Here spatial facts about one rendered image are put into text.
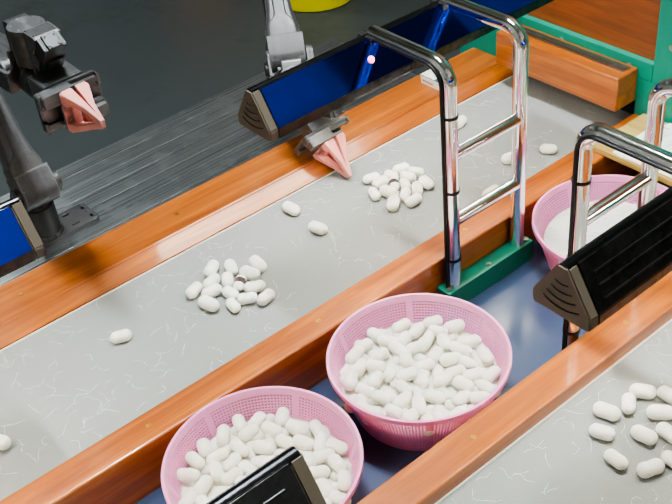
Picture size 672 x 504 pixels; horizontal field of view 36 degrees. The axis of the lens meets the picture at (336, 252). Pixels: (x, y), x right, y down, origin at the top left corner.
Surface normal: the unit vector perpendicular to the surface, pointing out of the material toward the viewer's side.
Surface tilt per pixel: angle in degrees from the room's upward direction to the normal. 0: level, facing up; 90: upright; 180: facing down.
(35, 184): 60
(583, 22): 90
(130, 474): 90
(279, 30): 45
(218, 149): 0
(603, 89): 90
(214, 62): 0
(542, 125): 0
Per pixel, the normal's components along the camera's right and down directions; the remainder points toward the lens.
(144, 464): 0.64, 0.43
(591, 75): -0.77, 0.45
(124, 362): -0.09, -0.78
